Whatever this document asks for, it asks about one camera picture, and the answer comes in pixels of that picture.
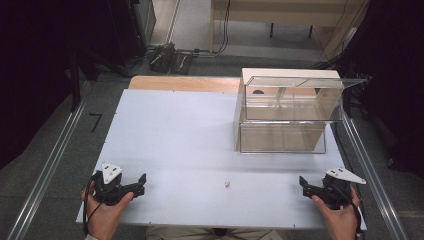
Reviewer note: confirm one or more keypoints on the clear acrylic box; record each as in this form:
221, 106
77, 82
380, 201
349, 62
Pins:
283, 100

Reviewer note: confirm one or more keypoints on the person's right hand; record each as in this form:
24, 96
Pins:
341, 223

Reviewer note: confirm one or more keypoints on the small crumpled paper scrap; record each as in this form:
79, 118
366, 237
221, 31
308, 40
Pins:
227, 184

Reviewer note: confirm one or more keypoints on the black cabinet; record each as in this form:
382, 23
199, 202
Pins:
133, 26

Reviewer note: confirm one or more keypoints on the black equipment on floor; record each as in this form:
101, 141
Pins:
170, 60

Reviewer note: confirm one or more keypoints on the white table board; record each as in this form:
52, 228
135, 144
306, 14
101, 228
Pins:
186, 146

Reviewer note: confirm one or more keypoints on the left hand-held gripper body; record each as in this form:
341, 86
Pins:
110, 191

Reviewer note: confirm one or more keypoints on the person's left hand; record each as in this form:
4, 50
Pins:
105, 218

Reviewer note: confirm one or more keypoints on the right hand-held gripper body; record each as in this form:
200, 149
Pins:
336, 195

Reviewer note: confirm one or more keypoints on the metal floor rail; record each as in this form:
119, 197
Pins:
50, 166
370, 173

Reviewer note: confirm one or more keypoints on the dark curtain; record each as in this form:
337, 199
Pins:
36, 66
393, 83

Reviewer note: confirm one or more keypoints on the light wooden desk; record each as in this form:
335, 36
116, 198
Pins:
283, 13

